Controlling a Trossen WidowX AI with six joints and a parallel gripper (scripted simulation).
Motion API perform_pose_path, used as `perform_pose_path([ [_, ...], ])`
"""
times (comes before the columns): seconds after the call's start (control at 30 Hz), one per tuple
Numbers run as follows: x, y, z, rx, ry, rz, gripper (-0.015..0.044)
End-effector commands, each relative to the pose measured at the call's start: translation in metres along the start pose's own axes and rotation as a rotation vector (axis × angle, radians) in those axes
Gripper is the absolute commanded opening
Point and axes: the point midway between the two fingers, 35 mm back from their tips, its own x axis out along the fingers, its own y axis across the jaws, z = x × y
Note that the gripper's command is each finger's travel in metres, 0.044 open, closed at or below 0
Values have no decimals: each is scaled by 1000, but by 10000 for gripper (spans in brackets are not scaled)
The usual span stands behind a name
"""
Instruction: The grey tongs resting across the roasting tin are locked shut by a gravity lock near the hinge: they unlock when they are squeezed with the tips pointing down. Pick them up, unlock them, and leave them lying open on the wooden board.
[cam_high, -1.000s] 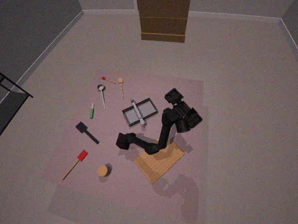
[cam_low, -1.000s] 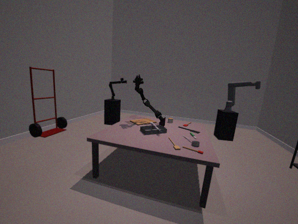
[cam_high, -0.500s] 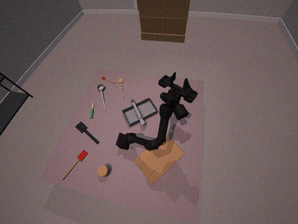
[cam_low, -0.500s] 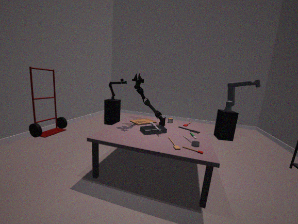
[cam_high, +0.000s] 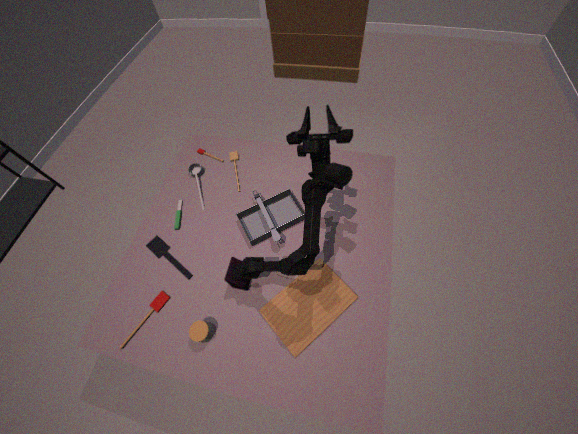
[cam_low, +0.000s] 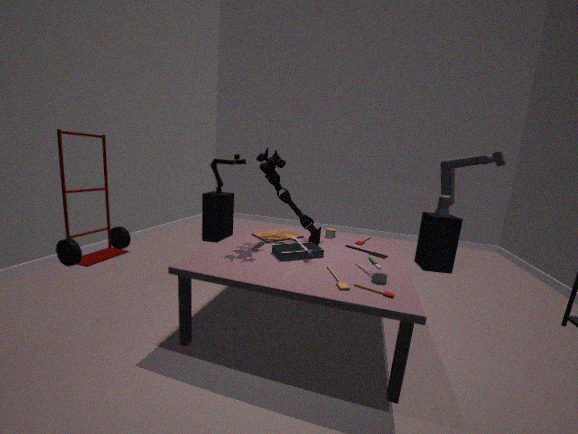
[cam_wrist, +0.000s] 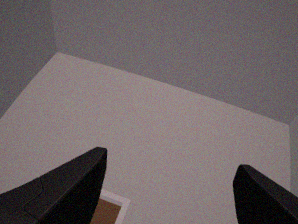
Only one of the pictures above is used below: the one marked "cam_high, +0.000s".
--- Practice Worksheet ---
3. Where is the wooden board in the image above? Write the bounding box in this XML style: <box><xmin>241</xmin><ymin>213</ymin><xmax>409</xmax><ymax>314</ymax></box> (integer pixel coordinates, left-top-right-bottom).
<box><xmin>258</xmin><ymin>258</ymin><xmax>358</xmax><ymax>357</ymax></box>

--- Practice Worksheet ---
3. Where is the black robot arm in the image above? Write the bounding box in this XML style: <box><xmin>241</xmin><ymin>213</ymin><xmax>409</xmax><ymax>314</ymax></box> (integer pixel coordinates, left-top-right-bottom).
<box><xmin>231</xmin><ymin>140</ymin><xmax>353</xmax><ymax>282</ymax></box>

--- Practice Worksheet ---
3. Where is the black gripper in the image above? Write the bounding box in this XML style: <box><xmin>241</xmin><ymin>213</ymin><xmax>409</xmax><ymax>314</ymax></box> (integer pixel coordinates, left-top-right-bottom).
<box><xmin>286</xmin><ymin>105</ymin><xmax>353</xmax><ymax>163</ymax></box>

